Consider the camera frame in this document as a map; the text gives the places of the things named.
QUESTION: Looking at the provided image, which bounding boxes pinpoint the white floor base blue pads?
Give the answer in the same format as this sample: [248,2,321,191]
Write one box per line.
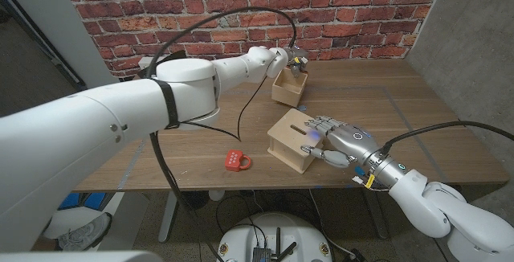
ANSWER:
[42,192,108,239]

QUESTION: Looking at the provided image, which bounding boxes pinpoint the grey table leg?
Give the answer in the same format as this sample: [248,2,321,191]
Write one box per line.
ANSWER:
[363,188,390,239]

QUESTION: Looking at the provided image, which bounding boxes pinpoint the white table leg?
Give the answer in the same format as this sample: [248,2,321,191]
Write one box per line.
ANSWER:
[157,190,181,244]

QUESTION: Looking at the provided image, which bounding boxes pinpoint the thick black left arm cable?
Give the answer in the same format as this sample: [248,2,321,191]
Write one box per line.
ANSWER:
[145,6,298,262]

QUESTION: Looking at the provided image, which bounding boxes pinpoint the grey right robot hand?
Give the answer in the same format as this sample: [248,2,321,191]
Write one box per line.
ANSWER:
[300,115,387,171]

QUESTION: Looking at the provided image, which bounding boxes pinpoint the red padlock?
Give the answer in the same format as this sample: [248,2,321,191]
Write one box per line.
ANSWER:
[224,149,252,173]

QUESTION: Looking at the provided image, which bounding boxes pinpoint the wooden box with slot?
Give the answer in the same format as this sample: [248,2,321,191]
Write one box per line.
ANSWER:
[267,108,327,174]

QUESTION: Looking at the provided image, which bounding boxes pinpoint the grey sneaker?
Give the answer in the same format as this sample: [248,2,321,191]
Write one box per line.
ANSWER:
[58,212,113,252]

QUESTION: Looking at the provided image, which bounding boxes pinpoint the black round floor object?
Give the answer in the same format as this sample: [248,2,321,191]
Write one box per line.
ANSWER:
[178,191,210,211]

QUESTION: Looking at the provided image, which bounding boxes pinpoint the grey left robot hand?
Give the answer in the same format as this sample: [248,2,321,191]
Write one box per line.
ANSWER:
[286,46,310,79]

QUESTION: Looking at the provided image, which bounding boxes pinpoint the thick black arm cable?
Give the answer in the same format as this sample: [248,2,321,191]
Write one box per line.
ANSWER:
[145,6,298,262]
[379,120,514,154]

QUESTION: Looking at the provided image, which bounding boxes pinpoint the wooden drawer with red front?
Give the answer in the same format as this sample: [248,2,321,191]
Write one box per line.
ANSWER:
[271,67,309,108]

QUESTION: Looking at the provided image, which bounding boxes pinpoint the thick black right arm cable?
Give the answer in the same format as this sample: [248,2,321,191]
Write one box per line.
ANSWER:
[379,120,514,154]

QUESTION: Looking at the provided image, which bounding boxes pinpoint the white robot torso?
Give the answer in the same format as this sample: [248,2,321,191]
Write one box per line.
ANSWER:
[215,212,333,262]

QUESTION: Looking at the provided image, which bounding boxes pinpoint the grey finned electronics module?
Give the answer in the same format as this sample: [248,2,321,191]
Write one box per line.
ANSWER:
[251,247,271,262]

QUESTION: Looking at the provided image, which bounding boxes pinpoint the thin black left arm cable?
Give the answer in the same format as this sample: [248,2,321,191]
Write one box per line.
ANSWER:
[180,55,280,142]

